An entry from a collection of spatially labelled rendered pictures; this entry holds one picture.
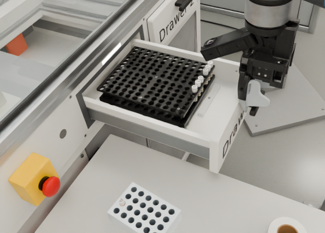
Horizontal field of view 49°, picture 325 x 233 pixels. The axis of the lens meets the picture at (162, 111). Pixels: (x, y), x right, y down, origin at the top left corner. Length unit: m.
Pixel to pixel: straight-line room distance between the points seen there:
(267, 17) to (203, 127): 0.31
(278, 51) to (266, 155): 1.21
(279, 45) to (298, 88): 1.49
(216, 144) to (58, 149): 0.34
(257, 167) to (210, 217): 1.03
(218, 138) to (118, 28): 0.37
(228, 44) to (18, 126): 0.40
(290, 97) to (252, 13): 1.48
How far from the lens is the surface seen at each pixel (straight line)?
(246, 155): 1.80
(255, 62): 0.65
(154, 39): 1.01
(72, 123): 0.81
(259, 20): 0.59
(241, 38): 0.64
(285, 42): 0.63
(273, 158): 1.81
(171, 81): 0.81
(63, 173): 0.86
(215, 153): 0.68
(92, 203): 0.81
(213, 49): 0.67
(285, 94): 2.06
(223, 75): 0.90
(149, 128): 0.75
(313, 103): 2.05
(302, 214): 0.79
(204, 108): 0.82
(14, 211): 0.78
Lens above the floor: 1.44
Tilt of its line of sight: 46 degrees down
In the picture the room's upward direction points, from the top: 8 degrees counter-clockwise
